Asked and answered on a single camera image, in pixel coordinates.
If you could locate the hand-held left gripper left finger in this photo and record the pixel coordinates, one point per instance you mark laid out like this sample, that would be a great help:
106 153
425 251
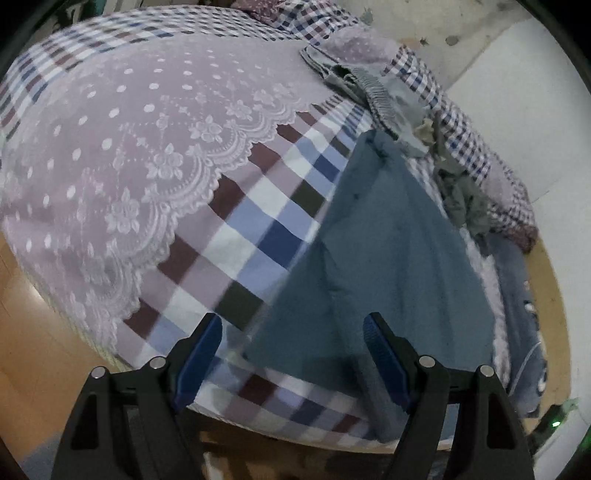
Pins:
201 355

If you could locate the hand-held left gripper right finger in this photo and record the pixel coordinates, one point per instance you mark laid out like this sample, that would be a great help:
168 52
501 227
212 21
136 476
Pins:
385 360

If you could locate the blue-grey t-shirt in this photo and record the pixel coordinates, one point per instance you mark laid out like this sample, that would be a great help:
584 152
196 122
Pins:
392 258

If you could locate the blue fluffy blanket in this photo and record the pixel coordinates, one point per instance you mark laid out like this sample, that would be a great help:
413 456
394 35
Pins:
512 286

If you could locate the checkered bed sheet with lace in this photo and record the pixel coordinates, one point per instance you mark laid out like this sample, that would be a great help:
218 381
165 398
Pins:
115 161

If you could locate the grey shorts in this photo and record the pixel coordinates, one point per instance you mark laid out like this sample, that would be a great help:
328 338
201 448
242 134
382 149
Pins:
383 99

